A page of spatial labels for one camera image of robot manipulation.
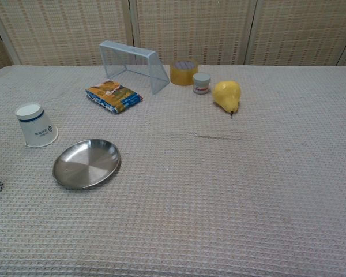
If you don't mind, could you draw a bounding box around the white paper cup blue stripe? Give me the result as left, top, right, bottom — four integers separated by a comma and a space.
15, 103, 59, 148

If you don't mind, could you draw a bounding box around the round steel plate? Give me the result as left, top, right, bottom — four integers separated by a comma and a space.
52, 138, 122, 190

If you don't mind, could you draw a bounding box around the beige waffle weave tablecloth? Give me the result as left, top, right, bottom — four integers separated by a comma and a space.
0, 65, 346, 277

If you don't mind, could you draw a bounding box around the small white jar grey lid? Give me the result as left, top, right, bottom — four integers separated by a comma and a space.
193, 73, 212, 95

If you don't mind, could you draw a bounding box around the yellow packing tape roll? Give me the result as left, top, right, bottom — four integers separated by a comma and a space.
169, 59, 200, 87

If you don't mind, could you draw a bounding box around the yellow pear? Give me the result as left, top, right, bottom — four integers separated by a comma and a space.
213, 80, 242, 119

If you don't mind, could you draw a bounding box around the colourful snack packet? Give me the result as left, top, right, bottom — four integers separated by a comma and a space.
85, 80, 144, 115

